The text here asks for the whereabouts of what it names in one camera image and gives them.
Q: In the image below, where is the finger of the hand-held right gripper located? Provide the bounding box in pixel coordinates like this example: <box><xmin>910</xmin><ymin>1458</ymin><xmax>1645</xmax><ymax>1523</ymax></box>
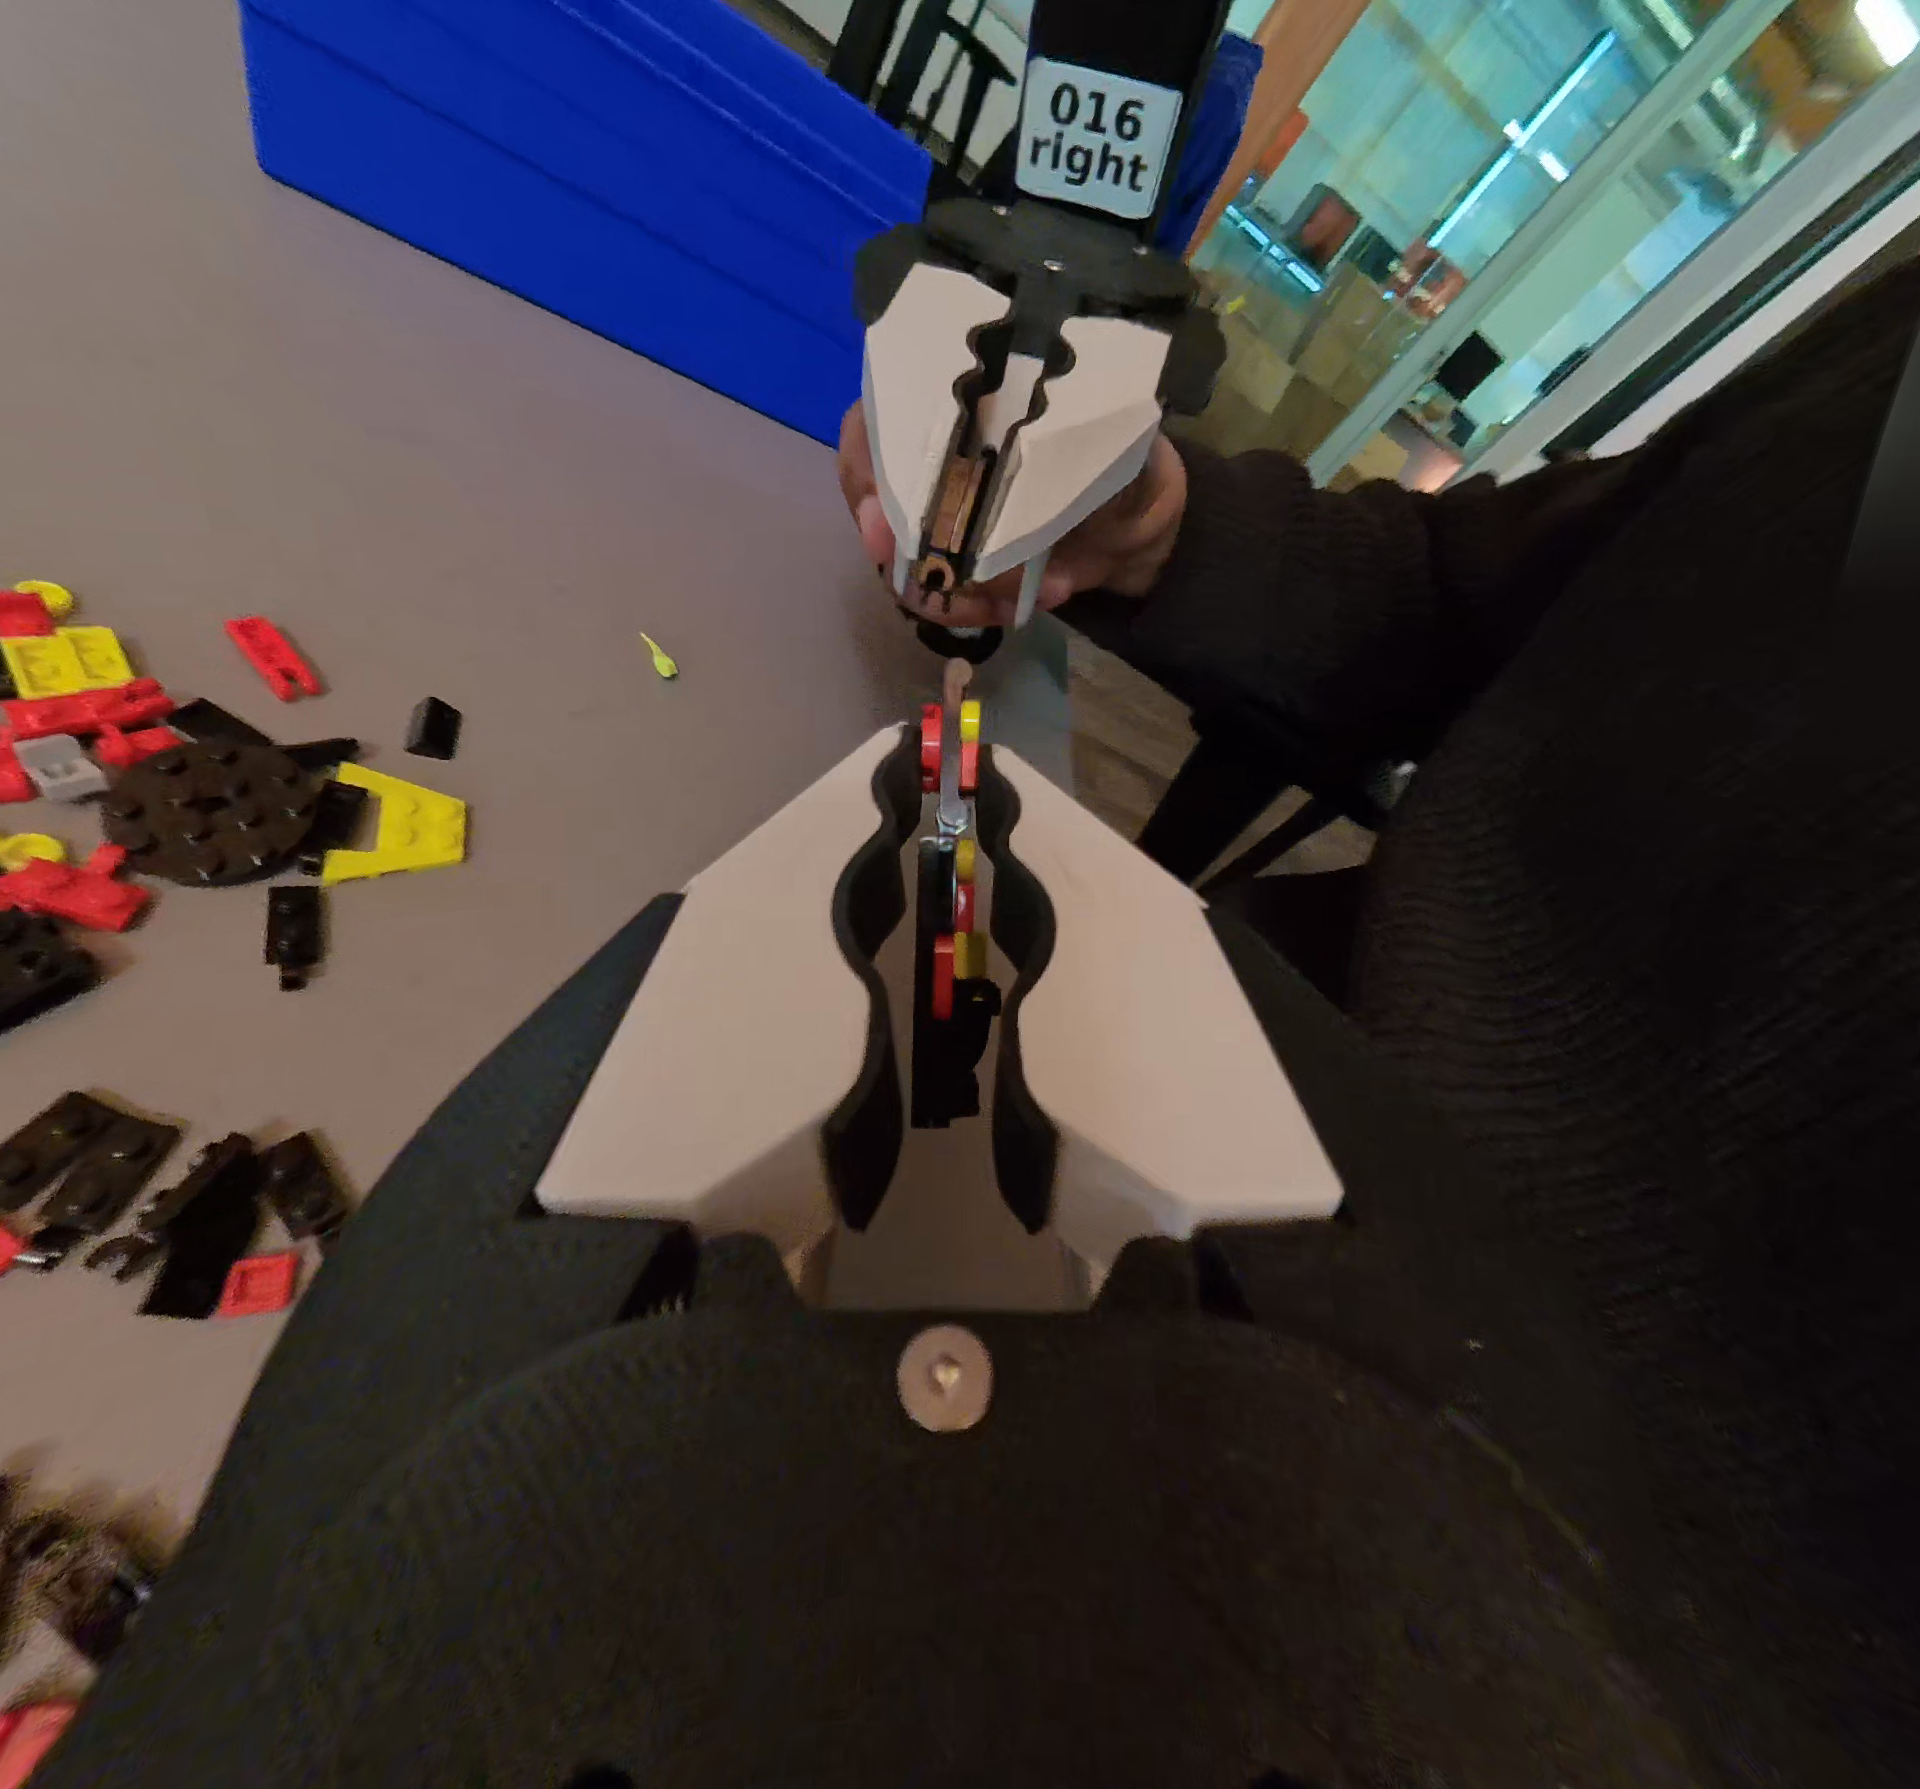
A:
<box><xmin>860</xmin><ymin>259</ymin><xmax>1022</xmax><ymax>602</ymax></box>
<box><xmin>965</xmin><ymin>311</ymin><xmax>1175</xmax><ymax>585</ymax></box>

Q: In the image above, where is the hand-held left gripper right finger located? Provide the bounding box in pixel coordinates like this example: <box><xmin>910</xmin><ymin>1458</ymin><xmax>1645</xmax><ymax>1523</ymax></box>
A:
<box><xmin>983</xmin><ymin>742</ymin><xmax>1343</xmax><ymax>1299</ymax></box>

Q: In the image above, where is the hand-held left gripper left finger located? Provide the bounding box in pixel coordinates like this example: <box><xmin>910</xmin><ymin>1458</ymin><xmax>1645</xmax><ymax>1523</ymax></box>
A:
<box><xmin>532</xmin><ymin>722</ymin><xmax>925</xmax><ymax>1296</ymax></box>

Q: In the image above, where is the partly built lego model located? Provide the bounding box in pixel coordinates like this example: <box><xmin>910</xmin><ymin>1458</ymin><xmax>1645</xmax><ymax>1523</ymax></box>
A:
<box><xmin>909</xmin><ymin>699</ymin><xmax>1003</xmax><ymax>1131</ymax></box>

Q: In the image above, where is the pile of lego pieces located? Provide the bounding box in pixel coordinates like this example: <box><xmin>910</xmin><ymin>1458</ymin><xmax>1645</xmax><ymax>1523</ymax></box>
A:
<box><xmin>0</xmin><ymin>576</ymin><xmax>368</xmax><ymax>1789</ymax></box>

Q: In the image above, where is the person's right forearm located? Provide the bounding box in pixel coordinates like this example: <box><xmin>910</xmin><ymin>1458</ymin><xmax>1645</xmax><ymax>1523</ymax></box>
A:
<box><xmin>1156</xmin><ymin>444</ymin><xmax>1517</xmax><ymax>801</ymax></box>

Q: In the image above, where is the yellow wedge lego plate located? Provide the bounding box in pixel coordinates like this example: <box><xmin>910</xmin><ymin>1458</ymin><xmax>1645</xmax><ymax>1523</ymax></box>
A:
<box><xmin>320</xmin><ymin>763</ymin><xmax>472</xmax><ymax>887</ymax></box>

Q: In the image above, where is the red lego plate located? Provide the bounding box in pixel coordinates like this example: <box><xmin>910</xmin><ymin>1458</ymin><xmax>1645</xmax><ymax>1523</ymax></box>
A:
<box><xmin>224</xmin><ymin>614</ymin><xmax>326</xmax><ymax>703</ymax></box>

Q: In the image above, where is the person's right hand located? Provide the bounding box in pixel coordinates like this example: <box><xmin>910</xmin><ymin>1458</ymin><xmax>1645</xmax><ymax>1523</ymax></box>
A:
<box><xmin>835</xmin><ymin>397</ymin><xmax>1190</xmax><ymax>636</ymax></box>

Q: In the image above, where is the dark blue fabric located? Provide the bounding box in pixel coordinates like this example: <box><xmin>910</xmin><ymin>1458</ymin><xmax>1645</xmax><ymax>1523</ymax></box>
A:
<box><xmin>1167</xmin><ymin>31</ymin><xmax>1265</xmax><ymax>253</ymax></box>

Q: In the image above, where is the person's black knit sweater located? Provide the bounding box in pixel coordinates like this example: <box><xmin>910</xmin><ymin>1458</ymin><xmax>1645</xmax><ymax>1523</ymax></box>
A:
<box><xmin>1140</xmin><ymin>259</ymin><xmax>1920</xmax><ymax>1789</ymax></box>

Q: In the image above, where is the blue plastic bin with tag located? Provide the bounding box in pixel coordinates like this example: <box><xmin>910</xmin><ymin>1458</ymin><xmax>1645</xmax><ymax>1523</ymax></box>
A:
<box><xmin>217</xmin><ymin>0</ymin><xmax>939</xmax><ymax>447</ymax></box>

